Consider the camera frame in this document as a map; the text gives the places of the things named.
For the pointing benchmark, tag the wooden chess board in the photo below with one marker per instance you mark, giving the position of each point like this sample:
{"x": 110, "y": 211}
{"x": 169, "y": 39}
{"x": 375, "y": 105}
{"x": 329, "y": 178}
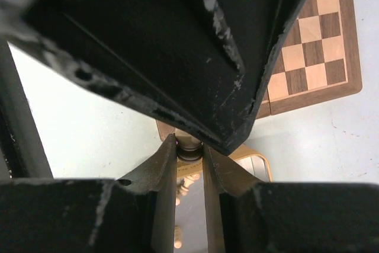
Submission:
{"x": 296, "y": 53}

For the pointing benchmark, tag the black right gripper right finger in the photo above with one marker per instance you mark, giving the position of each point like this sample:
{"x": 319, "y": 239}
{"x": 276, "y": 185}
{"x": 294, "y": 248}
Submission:
{"x": 245, "y": 214}

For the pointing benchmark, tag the gold metal tin tray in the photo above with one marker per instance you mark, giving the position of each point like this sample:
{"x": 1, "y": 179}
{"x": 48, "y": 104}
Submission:
{"x": 250, "y": 159}

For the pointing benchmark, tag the pile of light chess pieces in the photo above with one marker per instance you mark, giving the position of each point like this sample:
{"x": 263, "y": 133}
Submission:
{"x": 188, "y": 226}

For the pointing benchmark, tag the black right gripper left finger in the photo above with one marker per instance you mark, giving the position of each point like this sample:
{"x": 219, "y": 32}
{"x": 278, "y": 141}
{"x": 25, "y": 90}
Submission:
{"x": 133, "y": 214}

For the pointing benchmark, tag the dark chess piece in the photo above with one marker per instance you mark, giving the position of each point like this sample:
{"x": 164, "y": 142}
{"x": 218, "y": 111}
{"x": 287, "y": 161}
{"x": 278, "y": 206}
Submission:
{"x": 189, "y": 149}

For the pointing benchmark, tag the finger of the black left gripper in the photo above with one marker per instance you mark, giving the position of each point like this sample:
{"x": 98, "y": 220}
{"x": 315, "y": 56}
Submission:
{"x": 112, "y": 48}

